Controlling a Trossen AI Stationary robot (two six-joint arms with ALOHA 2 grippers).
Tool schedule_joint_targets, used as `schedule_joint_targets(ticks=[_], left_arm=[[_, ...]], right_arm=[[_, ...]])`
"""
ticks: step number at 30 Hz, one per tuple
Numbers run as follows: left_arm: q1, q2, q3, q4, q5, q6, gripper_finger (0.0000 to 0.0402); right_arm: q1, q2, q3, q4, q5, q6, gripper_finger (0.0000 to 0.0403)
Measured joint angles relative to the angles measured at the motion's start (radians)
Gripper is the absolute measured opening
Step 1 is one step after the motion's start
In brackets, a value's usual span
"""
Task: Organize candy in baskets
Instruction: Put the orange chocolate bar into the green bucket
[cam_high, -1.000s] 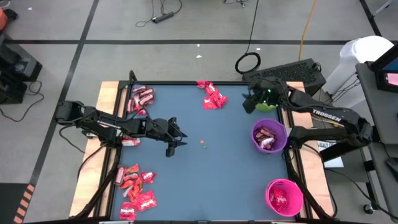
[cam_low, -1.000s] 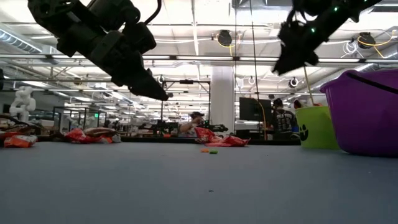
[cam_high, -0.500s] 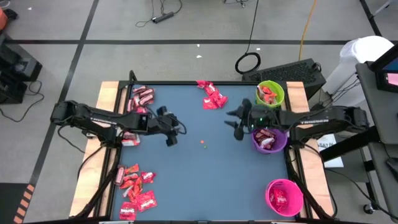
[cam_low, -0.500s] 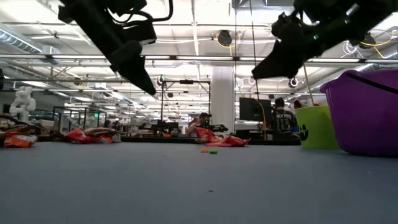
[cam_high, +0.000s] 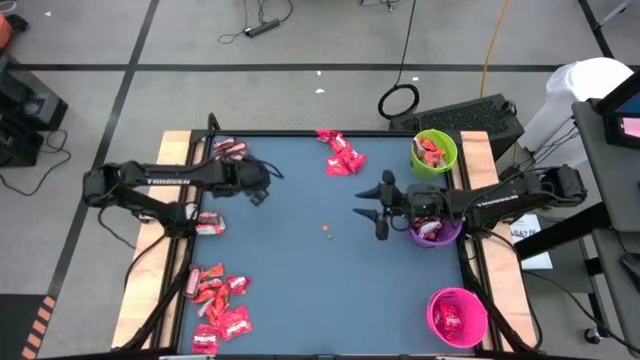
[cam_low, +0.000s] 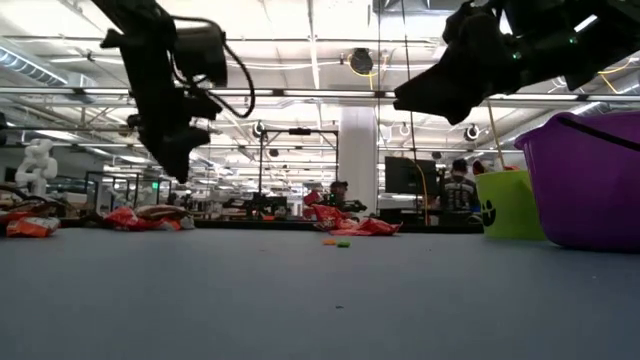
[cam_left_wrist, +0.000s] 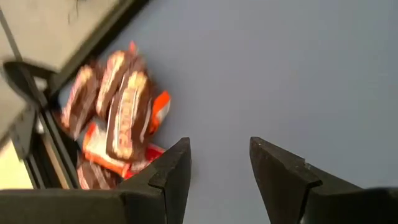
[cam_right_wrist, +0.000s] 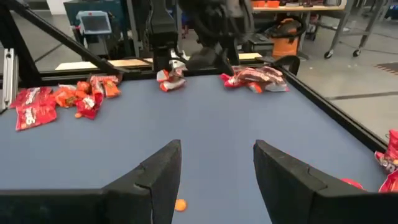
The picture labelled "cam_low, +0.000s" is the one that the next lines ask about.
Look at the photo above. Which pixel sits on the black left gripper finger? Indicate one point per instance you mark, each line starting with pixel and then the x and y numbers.
pixel 177 155

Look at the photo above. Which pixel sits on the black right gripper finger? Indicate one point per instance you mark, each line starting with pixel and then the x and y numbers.
pixel 430 97

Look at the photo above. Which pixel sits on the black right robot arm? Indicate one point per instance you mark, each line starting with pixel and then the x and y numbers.
pixel 575 30

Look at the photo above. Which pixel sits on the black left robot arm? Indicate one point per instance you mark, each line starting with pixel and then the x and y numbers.
pixel 135 20

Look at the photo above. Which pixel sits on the small green loose candy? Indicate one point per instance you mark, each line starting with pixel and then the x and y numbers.
pixel 343 244

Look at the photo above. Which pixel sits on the small orange loose candy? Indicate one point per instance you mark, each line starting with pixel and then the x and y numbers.
pixel 329 242

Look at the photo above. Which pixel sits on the brown chocolate bar wrapper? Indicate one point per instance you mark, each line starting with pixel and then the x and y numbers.
pixel 160 211

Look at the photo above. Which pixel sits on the black room monitor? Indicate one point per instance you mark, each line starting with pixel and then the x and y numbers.
pixel 405 175

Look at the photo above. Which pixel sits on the black workstation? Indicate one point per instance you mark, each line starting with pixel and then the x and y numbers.
pixel 260 202

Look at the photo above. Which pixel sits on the white pillar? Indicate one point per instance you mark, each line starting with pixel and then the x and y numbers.
pixel 357 160

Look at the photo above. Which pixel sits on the person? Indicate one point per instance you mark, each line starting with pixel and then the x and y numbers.
pixel 339 189
pixel 457 195

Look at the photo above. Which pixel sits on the black device green lights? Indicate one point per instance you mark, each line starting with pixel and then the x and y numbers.
pixel 350 205

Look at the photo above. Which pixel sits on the white robot figure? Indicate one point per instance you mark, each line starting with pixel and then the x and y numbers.
pixel 37 165

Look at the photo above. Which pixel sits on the green plastic bucket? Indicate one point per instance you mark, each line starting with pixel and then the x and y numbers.
pixel 515 205

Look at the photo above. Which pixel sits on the purple plastic bucket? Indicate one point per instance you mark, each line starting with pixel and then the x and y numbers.
pixel 590 200

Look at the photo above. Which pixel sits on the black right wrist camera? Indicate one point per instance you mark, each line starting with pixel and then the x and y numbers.
pixel 472 27

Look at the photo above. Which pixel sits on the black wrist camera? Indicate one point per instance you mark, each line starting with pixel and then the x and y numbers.
pixel 472 27
pixel 200 55

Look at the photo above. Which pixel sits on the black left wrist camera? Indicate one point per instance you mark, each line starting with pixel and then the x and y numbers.
pixel 200 55

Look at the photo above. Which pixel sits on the black framed glass enclosure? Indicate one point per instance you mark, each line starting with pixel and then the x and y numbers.
pixel 115 173

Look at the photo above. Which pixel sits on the black frame rig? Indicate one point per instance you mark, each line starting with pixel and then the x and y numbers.
pixel 299 131

